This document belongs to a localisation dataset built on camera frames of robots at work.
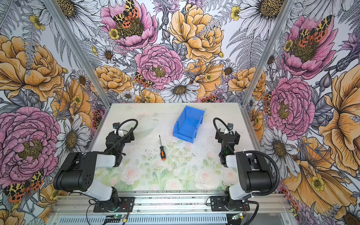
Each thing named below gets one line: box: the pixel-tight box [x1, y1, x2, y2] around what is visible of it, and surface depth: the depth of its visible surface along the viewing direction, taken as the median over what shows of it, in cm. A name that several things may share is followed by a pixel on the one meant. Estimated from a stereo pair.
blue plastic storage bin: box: [172, 105, 206, 144], surface depth 106 cm
